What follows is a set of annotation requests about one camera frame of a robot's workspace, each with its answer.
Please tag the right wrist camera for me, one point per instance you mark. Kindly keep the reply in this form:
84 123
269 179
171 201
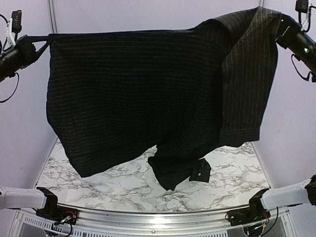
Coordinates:
304 9

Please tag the black pinstriped shirt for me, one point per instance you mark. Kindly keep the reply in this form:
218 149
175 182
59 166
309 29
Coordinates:
112 96

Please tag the aluminium front rail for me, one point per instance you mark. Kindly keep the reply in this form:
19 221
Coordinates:
100 223

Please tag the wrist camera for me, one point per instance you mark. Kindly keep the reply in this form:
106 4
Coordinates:
304 9
14 27

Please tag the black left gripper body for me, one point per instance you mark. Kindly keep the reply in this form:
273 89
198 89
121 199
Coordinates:
24 57

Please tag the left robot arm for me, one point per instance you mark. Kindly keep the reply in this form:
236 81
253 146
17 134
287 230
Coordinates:
22 131

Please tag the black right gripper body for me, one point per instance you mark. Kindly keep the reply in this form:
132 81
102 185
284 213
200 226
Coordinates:
288 39

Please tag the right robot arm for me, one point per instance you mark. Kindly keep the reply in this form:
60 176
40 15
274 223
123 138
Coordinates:
287 144

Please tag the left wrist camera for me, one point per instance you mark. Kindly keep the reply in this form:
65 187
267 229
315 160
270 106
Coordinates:
14 27

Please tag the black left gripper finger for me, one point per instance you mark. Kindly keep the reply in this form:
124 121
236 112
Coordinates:
36 38
41 50

